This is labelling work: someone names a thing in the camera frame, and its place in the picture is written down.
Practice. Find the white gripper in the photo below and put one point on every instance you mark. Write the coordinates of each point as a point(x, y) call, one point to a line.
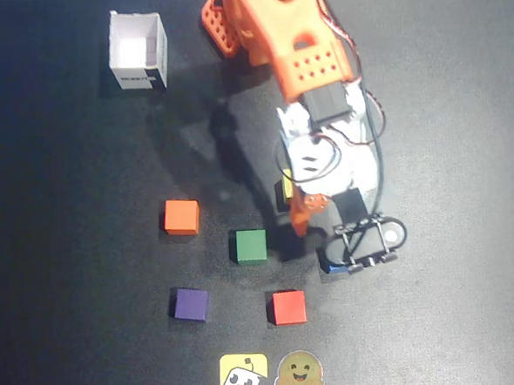
point(313, 203)

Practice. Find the blue cube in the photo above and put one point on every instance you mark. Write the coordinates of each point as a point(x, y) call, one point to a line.
point(333, 270)

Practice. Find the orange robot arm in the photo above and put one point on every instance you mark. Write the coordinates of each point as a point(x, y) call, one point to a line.
point(282, 34)

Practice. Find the yellow cube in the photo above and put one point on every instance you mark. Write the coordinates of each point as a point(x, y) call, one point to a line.
point(287, 186)

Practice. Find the green cube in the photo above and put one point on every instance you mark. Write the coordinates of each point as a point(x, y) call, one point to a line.
point(251, 245)

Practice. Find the red cube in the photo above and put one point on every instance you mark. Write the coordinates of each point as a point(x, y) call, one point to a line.
point(288, 307)

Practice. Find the orange cube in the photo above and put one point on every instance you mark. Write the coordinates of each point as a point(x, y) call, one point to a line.
point(181, 216)

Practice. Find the purple cube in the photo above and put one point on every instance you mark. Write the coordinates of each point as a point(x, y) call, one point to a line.
point(190, 303)

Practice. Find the smiling hugging face sticker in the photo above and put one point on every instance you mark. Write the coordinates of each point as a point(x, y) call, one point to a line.
point(298, 373)

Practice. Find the black table mat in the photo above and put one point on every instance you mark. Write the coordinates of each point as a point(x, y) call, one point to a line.
point(460, 232)

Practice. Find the yellow robot face sticker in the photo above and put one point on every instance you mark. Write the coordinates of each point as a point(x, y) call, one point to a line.
point(244, 376)

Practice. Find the white cardboard box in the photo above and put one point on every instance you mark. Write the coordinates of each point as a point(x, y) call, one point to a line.
point(134, 47)

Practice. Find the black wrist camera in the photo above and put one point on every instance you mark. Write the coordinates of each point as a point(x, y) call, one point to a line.
point(364, 240)

